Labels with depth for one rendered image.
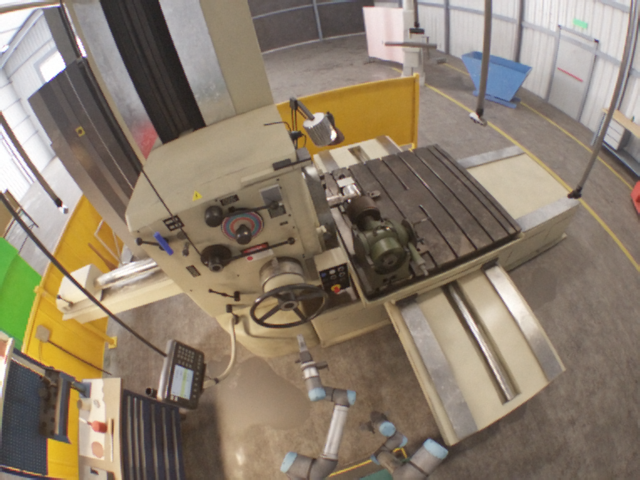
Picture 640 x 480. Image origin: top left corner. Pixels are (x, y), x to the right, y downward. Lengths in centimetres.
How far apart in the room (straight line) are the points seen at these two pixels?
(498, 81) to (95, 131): 685
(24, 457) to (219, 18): 276
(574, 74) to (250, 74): 752
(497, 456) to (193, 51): 339
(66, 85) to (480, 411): 296
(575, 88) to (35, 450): 989
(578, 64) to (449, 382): 748
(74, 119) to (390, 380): 291
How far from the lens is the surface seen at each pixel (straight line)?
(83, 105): 180
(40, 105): 196
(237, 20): 153
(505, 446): 270
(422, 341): 181
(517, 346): 204
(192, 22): 154
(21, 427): 230
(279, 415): 254
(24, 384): 232
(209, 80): 156
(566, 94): 828
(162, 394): 147
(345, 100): 370
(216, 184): 109
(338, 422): 138
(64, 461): 323
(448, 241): 190
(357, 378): 248
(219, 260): 124
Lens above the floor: 243
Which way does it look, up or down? 49 degrees down
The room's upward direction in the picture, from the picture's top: 14 degrees counter-clockwise
